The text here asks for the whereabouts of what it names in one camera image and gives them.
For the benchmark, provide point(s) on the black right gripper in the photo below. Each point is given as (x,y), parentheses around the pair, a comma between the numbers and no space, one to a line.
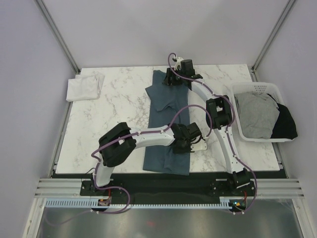
(166,81)

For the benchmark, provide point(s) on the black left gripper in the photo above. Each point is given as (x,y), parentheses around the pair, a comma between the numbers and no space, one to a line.
(186,151)

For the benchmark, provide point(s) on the blue t shirt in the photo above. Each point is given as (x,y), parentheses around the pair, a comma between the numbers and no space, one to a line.
(166,101)

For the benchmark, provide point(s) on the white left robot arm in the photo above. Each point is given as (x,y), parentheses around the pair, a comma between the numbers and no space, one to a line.
(117,145)

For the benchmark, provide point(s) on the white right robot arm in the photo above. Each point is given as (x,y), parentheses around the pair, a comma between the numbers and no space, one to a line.
(220,116)

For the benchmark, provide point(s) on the grey t shirt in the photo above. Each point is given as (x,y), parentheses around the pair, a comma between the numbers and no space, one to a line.
(258,113)

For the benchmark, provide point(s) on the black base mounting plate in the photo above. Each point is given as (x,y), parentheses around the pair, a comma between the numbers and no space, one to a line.
(167,189)

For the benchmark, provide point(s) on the white plastic laundry basket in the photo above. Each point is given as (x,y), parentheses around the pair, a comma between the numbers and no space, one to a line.
(258,87)

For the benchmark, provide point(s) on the black t shirt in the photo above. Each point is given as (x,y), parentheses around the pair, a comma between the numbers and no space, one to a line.
(279,123)

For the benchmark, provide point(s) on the folded white t shirt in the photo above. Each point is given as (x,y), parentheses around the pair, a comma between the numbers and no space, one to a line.
(85,87)

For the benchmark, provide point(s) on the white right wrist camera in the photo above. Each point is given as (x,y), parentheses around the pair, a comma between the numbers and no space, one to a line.
(177,61)

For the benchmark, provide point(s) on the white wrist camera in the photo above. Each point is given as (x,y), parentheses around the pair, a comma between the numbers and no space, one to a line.
(177,61)
(200,145)

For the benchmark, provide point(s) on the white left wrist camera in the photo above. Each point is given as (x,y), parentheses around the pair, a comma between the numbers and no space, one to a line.
(200,145)

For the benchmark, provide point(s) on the aluminium frame post right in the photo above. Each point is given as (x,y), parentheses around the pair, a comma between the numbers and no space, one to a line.
(273,34)

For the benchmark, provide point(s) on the aluminium frame post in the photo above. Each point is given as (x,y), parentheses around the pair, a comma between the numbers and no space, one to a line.
(273,34)
(57,34)

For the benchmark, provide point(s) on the white slotted cable duct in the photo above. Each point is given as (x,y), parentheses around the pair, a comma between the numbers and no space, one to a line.
(95,203)

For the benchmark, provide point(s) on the aluminium rail right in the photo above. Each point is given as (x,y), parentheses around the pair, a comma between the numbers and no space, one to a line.
(280,188)

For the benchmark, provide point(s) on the aluminium frame post left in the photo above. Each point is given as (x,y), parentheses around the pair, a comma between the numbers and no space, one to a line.
(57,34)

